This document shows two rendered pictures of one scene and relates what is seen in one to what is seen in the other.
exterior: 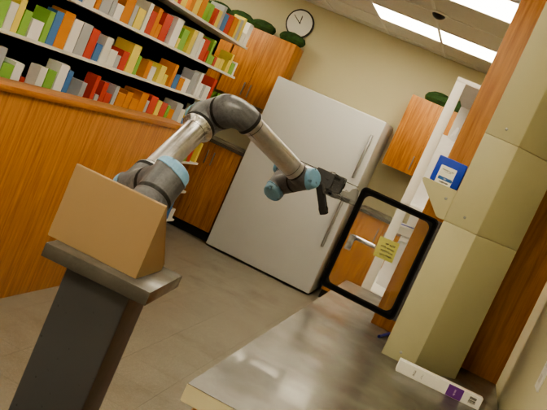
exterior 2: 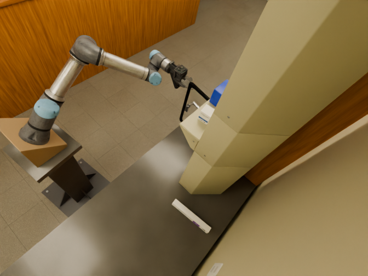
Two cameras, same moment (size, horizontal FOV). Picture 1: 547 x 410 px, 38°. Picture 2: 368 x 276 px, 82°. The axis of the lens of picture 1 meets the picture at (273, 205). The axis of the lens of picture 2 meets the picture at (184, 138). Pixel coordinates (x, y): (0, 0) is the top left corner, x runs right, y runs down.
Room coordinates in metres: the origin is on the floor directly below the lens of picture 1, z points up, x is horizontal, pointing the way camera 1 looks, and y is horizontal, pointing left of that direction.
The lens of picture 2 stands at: (2.03, -0.55, 2.28)
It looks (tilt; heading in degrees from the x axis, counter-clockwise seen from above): 59 degrees down; 13
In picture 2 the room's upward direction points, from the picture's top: 20 degrees clockwise
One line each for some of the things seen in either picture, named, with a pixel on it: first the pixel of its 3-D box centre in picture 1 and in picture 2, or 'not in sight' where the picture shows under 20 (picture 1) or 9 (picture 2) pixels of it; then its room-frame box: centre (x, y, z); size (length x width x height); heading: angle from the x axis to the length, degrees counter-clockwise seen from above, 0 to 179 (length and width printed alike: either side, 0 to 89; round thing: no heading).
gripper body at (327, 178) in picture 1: (328, 183); (176, 72); (2.98, -0.15, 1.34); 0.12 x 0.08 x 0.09; 77
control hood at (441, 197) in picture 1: (435, 198); (208, 118); (2.68, -0.49, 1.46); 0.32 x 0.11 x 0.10; 167
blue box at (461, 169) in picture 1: (448, 172); (225, 96); (2.77, -0.51, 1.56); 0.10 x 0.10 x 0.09; 77
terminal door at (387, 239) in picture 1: (378, 252); (199, 117); (2.87, -0.42, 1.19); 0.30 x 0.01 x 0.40; 71
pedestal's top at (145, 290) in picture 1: (115, 266); (44, 148); (2.24, 0.34, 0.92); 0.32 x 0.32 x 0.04; 83
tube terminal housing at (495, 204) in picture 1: (469, 258); (227, 155); (2.64, -0.67, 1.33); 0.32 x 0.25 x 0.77; 167
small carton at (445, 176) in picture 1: (445, 176); (206, 114); (2.64, -0.48, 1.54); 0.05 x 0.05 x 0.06; 85
